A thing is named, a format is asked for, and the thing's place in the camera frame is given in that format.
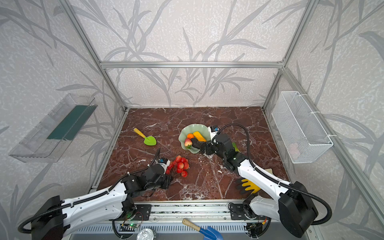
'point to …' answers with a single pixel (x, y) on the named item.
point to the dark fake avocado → (195, 143)
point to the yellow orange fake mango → (199, 137)
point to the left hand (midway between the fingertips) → (175, 175)
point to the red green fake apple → (188, 143)
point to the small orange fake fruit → (190, 136)
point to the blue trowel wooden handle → (210, 233)
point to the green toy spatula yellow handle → (149, 140)
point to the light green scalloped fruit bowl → (190, 129)
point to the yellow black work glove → (252, 186)
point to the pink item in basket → (293, 150)
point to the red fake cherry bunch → (179, 165)
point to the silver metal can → (146, 234)
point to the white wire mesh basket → (304, 136)
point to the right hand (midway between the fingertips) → (206, 135)
